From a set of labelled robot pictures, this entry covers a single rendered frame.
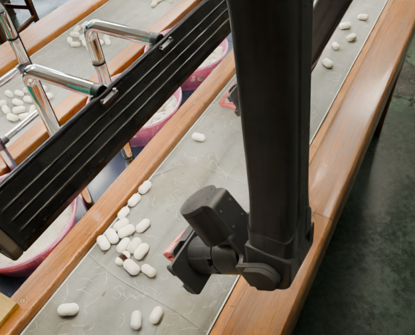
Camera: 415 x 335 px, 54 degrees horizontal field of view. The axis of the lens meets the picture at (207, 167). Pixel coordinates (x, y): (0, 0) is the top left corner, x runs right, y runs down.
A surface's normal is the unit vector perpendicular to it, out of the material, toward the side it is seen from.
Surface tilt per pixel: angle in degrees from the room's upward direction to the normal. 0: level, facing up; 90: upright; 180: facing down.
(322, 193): 0
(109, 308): 0
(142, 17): 0
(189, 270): 50
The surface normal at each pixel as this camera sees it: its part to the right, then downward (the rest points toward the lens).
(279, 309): -0.07, -0.67
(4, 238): 0.70, -0.09
